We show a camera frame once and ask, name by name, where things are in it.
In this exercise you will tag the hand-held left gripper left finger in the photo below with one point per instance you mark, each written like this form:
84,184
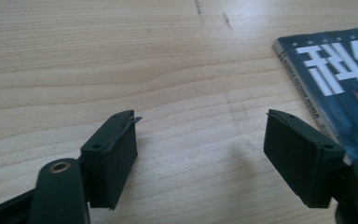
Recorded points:
110,161

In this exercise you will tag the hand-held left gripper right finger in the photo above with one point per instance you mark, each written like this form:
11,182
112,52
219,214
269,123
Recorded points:
301,161

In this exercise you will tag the dark blue magazine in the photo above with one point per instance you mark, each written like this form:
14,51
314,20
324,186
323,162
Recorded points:
348,105

